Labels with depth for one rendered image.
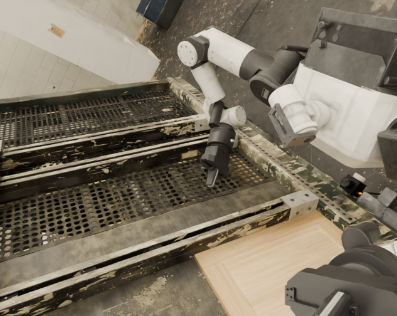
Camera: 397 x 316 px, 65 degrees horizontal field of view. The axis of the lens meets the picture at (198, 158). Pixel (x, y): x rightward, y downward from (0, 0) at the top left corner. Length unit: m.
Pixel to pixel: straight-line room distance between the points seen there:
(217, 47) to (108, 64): 3.71
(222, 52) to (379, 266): 0.69
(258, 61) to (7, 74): 5.47
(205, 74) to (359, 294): 0.81
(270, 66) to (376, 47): 0.29
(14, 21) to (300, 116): 4.02
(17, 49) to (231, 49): 5.22
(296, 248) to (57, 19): 3.91
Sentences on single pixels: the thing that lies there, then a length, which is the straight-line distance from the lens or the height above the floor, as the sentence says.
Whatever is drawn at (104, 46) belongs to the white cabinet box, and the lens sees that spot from 4.51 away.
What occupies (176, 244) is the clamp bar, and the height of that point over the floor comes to 1.37.
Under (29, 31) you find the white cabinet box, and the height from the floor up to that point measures 1.62.
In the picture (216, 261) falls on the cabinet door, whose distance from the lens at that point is 0.96.
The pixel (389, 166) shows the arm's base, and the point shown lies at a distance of 0.67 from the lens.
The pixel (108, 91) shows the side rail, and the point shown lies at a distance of 2.17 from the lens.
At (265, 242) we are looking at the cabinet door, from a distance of 1.03.
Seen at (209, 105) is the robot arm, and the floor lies 1.31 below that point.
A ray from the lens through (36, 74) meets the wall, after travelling 6.07.
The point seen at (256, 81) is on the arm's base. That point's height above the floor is 1.37.
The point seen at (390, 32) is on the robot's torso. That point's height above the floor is 1.41.
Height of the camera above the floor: 1.93
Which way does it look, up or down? 37 degrees down
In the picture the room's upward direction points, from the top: 70 degrees counter-clockwise
